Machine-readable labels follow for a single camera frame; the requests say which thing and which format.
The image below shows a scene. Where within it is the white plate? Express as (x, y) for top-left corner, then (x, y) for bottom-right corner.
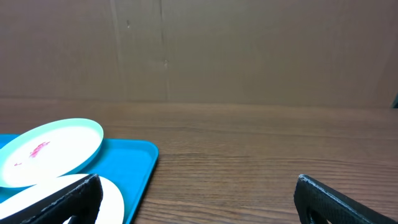
(1, 174), (124, 224)

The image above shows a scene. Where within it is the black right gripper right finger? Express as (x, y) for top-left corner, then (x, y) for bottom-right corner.
(294, 174), (397, 224)

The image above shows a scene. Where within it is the light blue plate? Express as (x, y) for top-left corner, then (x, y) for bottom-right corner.
(1, 118), (104, 189)

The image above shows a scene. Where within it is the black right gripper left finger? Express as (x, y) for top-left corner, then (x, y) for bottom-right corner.
(1, 174), (103, 224)

